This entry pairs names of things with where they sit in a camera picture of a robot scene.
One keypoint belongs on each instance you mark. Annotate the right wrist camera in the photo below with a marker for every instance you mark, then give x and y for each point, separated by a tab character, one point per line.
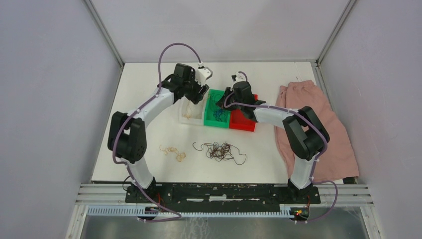
239	76

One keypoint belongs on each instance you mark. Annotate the clear plastic bin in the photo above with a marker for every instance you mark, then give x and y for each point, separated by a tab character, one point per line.
190	113

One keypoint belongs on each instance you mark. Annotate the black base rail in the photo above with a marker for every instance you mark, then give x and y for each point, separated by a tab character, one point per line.
220	198

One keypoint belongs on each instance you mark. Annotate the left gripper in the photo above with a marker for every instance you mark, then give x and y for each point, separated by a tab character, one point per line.
197	97

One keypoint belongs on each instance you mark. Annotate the pink cloth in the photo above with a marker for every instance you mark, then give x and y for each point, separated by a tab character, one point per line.
339	161

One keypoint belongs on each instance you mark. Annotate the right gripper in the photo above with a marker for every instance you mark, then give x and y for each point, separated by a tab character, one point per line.
221	101

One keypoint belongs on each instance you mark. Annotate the green plastic bin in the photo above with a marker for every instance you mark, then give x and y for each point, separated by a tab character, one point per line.
215	116

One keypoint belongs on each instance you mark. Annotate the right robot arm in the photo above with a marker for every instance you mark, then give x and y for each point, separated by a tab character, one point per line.
307	137

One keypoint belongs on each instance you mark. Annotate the red plastic bin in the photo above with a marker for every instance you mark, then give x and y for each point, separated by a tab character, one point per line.
238	121

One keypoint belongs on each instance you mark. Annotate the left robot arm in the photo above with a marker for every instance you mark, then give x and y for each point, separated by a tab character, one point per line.
127	133

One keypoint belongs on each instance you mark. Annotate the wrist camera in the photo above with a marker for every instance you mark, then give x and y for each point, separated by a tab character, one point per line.
202	74
239	76

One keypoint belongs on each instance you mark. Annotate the white cable duct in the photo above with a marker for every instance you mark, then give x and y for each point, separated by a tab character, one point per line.
146	211

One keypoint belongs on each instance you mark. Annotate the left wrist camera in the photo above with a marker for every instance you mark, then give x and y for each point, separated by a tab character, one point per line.
202	74

